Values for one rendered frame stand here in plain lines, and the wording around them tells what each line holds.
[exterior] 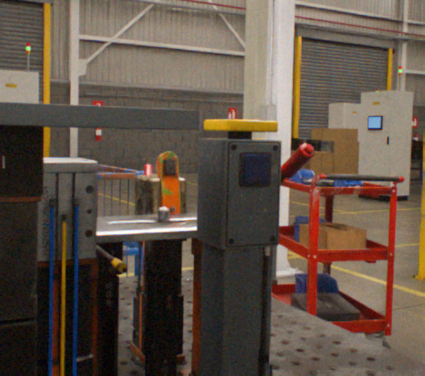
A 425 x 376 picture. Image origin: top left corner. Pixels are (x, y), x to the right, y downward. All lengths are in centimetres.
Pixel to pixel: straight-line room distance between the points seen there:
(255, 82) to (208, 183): 732
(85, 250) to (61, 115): 25
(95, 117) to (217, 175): 16
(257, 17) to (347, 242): 544
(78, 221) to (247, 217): 21
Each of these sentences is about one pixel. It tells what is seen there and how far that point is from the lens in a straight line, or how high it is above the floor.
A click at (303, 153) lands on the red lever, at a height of 113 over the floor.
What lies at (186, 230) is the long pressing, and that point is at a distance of 86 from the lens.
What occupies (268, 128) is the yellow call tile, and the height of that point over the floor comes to 115.
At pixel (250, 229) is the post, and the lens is 59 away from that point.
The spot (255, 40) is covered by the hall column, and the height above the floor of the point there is 242.
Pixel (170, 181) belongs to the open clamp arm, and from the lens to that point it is 108.
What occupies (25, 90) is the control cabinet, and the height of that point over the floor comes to 172.
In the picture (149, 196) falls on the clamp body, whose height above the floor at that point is 103.
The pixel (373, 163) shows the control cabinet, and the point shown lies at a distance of 1111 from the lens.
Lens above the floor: 114
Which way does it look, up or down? 3 degrees down
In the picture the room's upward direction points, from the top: 1 degrees clockwise
